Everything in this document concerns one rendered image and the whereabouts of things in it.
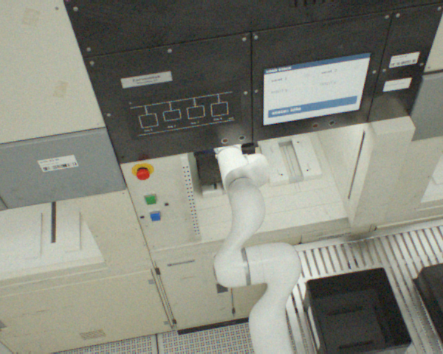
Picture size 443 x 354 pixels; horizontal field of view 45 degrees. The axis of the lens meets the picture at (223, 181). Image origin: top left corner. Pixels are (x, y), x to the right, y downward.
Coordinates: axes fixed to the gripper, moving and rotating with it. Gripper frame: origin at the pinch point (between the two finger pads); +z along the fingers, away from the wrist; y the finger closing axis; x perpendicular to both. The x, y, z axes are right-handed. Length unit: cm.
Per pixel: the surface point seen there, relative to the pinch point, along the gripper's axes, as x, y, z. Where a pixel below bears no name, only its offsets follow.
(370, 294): -45, 43, -58
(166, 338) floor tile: -121, -40, -30
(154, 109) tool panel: 39, -21, -30
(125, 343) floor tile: -121, -60, -29
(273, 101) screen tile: 34.7, 11.6, -30.1
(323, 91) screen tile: 36, 25, -30
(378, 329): -45, 42, -71
